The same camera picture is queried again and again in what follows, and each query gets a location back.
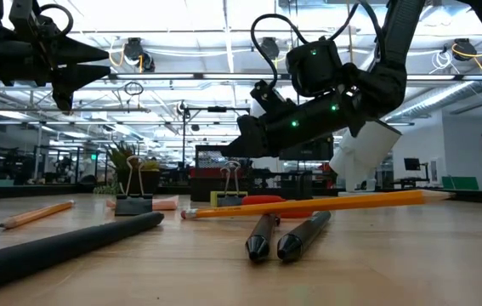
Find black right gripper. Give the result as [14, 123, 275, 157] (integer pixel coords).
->
[218, 99, 323, 160]

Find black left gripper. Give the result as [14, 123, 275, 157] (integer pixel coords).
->
[0, 0, 111, 113]

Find red handled scissors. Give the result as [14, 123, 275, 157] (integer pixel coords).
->
[241, 194, 315, 220]

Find yellow wooden pencil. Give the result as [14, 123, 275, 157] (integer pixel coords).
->
[180, 189, 455, 221]
[0, 200, 76, 230]

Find black ballpoint pen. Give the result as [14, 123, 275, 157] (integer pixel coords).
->
[0, 211, 166, 295]
[245, 212, 281, 263]
[276, 210, 332, 263]

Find pink sticky note pad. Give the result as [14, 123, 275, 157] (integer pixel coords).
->
[105, 195, 180, 212]

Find black binder clip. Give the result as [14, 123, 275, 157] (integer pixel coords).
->
[114, 155, 154, 217]

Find black mesh desk organizer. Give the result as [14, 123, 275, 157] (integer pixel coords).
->
[190, 144, 314, 203]

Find large black monitor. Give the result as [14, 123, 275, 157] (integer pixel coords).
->
[278, 135, 335, 162]

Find small potted green plant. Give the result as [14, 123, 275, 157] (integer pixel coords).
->
[94, 142, 162, 196]

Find white spot lamp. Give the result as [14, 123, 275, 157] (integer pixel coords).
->
[329, 118, 404, 200]

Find green board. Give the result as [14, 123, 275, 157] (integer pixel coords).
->
[441, 176, 479, 191]

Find black background frame rig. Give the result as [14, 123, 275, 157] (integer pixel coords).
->
[182, 105, 252, 171]

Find black ceiling cable reel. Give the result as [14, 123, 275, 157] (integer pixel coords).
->
[122, 37, 156, 73]
[259, 37, 281, 60]
[451, 37, 479, 63]

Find yellow hanging cable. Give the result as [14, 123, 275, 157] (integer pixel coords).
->
[347, 23, 355, 65]

